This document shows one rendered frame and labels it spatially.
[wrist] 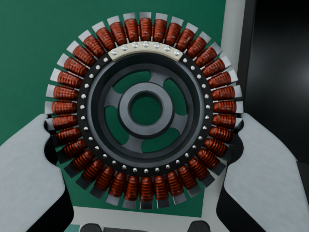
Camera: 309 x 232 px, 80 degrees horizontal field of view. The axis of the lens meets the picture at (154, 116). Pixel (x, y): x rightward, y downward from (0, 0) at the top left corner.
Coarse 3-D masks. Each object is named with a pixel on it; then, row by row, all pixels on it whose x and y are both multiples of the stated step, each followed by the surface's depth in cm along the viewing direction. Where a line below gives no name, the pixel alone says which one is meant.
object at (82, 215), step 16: (240, 0) 19; (224, 16) 19; (240, 16) 19; (224, 32) 19; (240, 32) 19; (224, 48) 19; (224, 144) 19; (224, 160) 19; (224, 176) 19; (208, 192) 19; (80, 208) 19; (96, 208) 19; (208, 208) 19; (80, 224) 19; (112, 224) 19; (128, 224) 19; (144, 224) 19; (160, 224) 19; (176, 224) 19
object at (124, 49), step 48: (96, 48) 10; (144, 48) 10; (192, 48) 10; (48, 96) 10; (96, 96) 11; (144, 96) 13; (192, 96) 12; (240, 96) 11; (96, 144) 10; (192, 144) 10; (96, 192) 10; (144, 192) 10; (192, 192) 10
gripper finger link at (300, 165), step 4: (300, 164) 8; (304, 164) 8; (300, 168) 7; (304, 168) 7; (308, 168) 7; (300, 172) 7; (304, 172) 7; (308, 172) 7; (300, 176) 7; (304, 176) 7; (308, 176) 7; (304, 180) 7; (308, 180) 7; (304, 184) 7; (308, 184) 7; (304, 188) 7; (308, 188) 7; (308, 192) 6; (308, 196) 6; (308, 200) 6
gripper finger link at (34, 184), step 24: (24, 144) 8; (48, 144) 9; (0, 168) 7; (24, 168) 7; (48, 168) 7; (0, 192) 6; (24, 192) 6; (48, 192) 6; (0, 216) 6; (24, 216) 6; (48, 216) 6; (72, 216) 7
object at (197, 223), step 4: (196, 220) 5; (200, 220) 5; (88, 224) 5; (92, 224) 5; (96, 224) 5; (192, 224) 5; (196, 224) 5; (200, 224) 5; (204, 224) 5; (208, 224) 5; (84, 228) 5; (88, 228) 5; (92, 228) 5; (96, 228) 5; (100, 228) 5; (192, 228) 5; (196, 228) 5; (200, 228) 5; (204, 228) 5; (208, 228) 5
